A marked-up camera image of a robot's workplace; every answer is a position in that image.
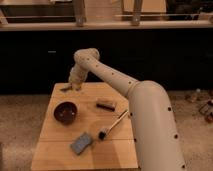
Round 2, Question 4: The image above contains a metal railing post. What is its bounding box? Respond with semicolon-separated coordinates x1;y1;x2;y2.
73;0;86;27
131;0;143;26

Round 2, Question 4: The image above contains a purple bowl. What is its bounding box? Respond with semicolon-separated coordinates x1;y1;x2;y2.
53;101;78;125

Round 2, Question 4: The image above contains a metal railing post left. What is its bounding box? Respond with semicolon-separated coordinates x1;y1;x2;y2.
73;0;86;27

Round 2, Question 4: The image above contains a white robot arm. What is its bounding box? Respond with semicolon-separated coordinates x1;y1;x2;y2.
67;48;187;171

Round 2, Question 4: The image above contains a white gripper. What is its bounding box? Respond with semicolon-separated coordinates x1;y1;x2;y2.
60;65;88;92

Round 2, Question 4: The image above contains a metal railing post right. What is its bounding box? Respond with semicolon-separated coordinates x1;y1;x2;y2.
131;0;143;26

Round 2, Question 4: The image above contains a wooden table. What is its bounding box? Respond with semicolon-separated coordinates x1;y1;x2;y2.
31;83;138;171

